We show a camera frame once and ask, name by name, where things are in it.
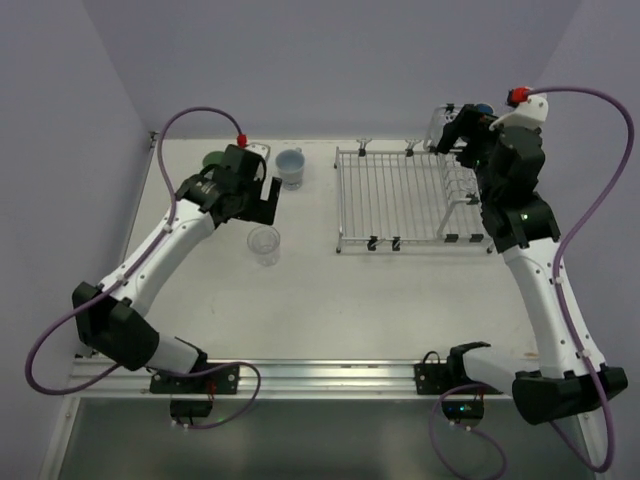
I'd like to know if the dark blue cup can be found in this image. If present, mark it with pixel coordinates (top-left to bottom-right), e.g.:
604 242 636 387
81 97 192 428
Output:
475 103 495 115

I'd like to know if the grey footed mug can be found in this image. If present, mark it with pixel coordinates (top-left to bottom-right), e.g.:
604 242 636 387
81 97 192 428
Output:
275 148 306 191

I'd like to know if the green plastic cup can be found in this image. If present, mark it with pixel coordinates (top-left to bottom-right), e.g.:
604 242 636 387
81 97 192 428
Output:
202 150 224 167

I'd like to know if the clear glass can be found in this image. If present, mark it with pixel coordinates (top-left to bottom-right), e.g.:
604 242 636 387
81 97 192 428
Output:
247 226 281 267

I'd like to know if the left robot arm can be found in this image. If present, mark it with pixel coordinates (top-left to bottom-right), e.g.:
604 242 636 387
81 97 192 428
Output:
72 145 282 378

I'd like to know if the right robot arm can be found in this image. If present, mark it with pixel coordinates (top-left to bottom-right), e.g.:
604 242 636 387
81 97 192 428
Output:
424 97 628 425

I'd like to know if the metal dish rack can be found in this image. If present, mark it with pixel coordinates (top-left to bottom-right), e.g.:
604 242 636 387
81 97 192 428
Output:
333 103 495 254

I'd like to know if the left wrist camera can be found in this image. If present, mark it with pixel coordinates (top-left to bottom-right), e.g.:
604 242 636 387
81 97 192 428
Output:
246 142 271 161

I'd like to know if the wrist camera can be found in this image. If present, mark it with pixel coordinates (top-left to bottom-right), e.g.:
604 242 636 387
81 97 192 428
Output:
489 94 549 131
246 142 271 161

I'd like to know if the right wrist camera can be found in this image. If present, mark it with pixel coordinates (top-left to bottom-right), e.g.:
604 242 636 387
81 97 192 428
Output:
489 94 549 131

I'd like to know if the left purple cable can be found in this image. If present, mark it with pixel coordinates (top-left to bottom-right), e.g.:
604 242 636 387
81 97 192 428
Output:
25 106 249 396

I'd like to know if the aluminium mounting rail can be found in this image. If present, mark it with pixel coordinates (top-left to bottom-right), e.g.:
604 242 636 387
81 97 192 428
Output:
64 355 586 401

